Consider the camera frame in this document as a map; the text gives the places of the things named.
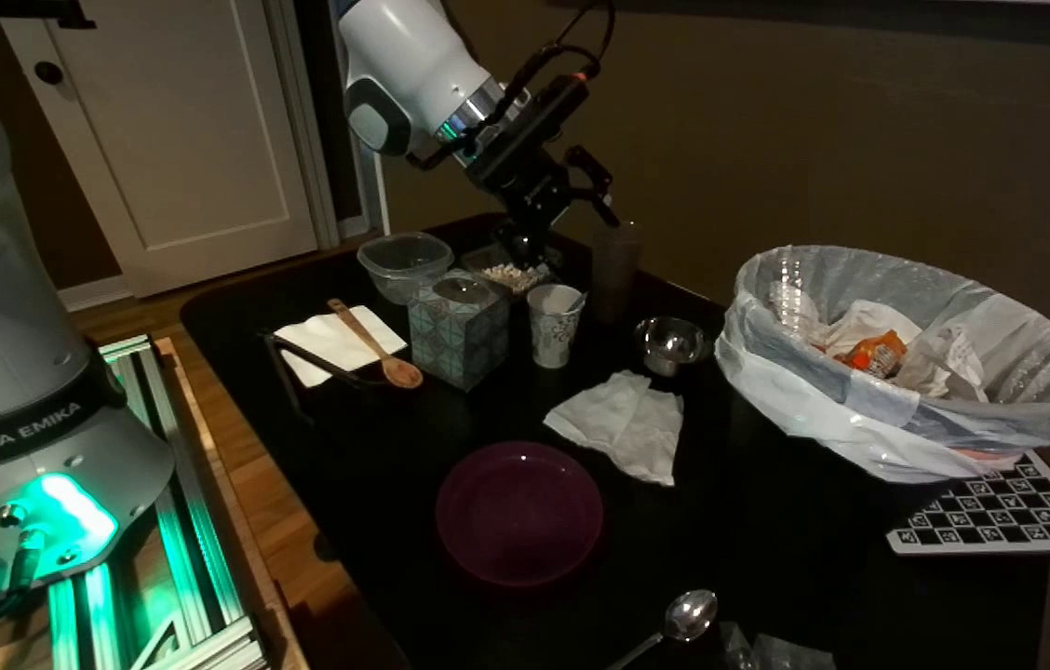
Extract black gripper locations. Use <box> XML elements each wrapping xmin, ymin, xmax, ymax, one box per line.
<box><xmin>460</xmin><ymin>60</ymin><xmax>620</xmax><ymax>273</ymax></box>

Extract white paper coffee cup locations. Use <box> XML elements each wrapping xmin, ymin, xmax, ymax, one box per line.
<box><xmin>523</xmin><ymin>279</ymin><xmax>588</xmax><ymax>374</ymax></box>

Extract small dish with white bits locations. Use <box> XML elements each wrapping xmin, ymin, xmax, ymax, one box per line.
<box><xmin>460</xmin><ymin>238</ymin><xmax>554</xmax><ymax>298</ymax></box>

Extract patterned tissue box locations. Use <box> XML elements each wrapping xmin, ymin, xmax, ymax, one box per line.
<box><xmin>405</xmin><ymin>273</ymin><xmax>516</xmax><ymax>396</ymax></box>

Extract grey ceramic bowl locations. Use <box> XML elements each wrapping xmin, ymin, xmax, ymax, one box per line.
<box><xmin>352</xmin><ymin>230</ymin><xmax>457</xmax><ymax>310</ymax></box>

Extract small metal bowl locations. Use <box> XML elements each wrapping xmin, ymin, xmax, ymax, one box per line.
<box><xmin>630</xmin><ymin>314</ymin><xmax>712</xmax><ymax>381</ymax></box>

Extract wooden spoon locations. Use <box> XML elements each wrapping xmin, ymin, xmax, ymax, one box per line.
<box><xmin>323</xmin><ymin>294</ymin><xmax>429</xmax><ymax>396</ymax></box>

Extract crumpled white napkin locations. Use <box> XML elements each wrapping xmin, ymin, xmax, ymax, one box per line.
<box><xmin>538</xmin><ymin>369</ymin><xmax>688</xmax><ymax>490</ymax></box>

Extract flat white paper napkin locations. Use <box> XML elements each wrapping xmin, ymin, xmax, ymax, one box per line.
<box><xmin>270</xmin><ymin>302</ymin><xmax>410</xmax><ymax>392</ymax></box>

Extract thin black stick utensil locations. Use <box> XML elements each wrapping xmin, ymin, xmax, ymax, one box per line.
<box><xmin>274</xmin><ymin>338</ymin><xmax>358</xmax><ymax>385</ymax></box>

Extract purple round plate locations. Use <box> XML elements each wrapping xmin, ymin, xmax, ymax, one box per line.
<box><xmin>431</xmin><ymin>439</ymin><xmax>606</xmax><ymax>591</ymax></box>

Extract white trash bag liner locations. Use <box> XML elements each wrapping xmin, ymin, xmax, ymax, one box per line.
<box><xmin>712</xmin><ymin>241</ymin><xmax>1050</xmax><ymax>488</ymax></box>

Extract crumpled paper trash with orange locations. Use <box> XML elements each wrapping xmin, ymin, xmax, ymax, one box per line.
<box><xmin>809</xmin><ymin>298</ymin><xmax>990</xmax><ymax>402</ymax></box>

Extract white panel door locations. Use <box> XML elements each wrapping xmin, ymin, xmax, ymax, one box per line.
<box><xmin>0</xmin><ymin>0</ymin><xmax>341</xmax><ymax>298</ymax></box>

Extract metal spoon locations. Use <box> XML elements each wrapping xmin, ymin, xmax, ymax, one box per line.
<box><xmin>604</xmin><ymin>583</ymin><xmax>722</xmax><ymax>670</ymax></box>

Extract clear plastic wrapper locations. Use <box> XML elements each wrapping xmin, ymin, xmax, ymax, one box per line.
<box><xmin>722</xmin><ymin>627</ymin><xmax>837</xmax><ymax>670</ymax></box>

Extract black white checkerboard card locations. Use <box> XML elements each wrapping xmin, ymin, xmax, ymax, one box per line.
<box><xmin>882</xmin><ymin>446</ymin><xmax>1050</xmax><ymax>560</ymax></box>

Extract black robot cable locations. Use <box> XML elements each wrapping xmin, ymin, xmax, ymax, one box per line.
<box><xmin>500</xmin><ymin>0</ymin><xmax>619</xmax><ymax>98</ymax></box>

